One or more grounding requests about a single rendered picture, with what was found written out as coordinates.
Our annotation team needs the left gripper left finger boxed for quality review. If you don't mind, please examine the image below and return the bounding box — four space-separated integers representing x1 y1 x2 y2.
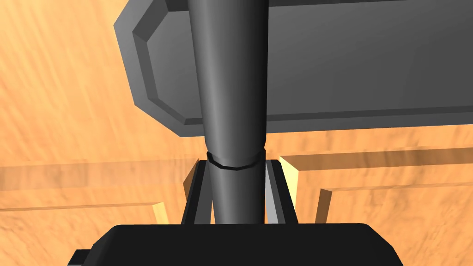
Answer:
181 159 214 225

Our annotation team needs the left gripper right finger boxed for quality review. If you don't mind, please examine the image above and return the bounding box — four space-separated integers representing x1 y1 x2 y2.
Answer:
264 159 299 224

